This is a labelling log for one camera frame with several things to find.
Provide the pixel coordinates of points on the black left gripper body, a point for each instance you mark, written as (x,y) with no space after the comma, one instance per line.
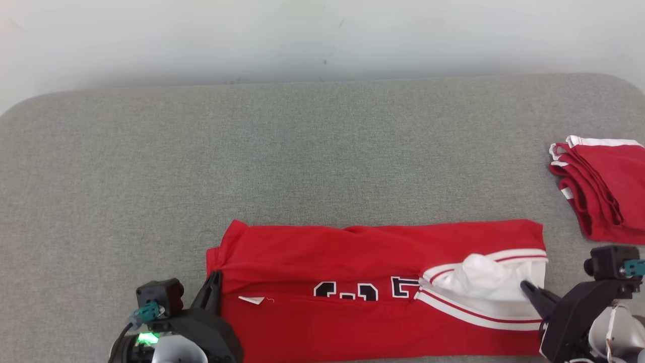
(211,335)

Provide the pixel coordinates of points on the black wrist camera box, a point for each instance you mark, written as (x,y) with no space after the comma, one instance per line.
(164,295)
(607,262)

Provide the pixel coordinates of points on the red basketball jersey white sleeves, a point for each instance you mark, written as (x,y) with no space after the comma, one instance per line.
(352,262)

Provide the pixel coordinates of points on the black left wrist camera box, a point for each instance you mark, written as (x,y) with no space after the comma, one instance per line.
(164,295)

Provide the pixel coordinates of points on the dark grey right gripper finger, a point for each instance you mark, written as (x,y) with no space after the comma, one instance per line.
(541,300)

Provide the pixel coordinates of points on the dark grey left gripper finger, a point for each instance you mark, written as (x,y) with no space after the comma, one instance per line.
(210,295)

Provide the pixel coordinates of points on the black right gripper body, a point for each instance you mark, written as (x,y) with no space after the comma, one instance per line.
(574,317)

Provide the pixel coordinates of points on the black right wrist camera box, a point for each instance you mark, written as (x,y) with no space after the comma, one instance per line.
(607,262)

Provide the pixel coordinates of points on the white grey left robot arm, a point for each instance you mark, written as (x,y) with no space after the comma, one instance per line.
(171,350)

